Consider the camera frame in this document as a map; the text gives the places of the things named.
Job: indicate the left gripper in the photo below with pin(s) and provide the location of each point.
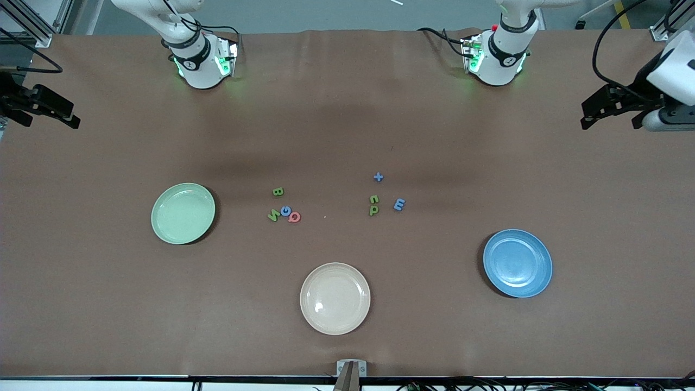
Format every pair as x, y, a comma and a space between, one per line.
636, 90

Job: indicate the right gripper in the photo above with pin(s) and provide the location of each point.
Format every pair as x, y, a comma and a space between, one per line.
12, 95

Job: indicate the blue letter m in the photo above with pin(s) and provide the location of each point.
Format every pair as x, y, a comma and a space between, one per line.
399, 205

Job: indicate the green letter W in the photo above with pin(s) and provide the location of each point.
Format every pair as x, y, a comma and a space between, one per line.
273, 215

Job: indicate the red letter Q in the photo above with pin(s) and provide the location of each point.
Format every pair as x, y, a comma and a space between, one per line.
297, 219

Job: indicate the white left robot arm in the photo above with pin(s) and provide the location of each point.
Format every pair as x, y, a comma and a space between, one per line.
497, 70

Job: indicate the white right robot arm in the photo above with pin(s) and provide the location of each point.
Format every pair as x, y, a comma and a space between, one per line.
201, 70

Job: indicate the light green plate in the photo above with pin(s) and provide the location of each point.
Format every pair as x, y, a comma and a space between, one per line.
183, 213

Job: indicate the blue plate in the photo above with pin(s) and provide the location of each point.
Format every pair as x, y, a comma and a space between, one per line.
517, 263

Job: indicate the brown table cover sheet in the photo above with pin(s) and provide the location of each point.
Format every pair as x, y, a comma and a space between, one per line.
347, 119

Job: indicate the black table edge trim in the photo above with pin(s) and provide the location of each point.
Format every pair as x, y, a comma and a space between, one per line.
108, 378

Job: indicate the beige plate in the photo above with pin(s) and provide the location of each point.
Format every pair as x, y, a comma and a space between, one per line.
335, 298

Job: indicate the grey metal clamp bracket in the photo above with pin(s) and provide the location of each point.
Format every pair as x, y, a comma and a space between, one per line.
341, 368

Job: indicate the brown post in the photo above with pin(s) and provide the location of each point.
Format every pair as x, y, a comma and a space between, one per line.
347, 383

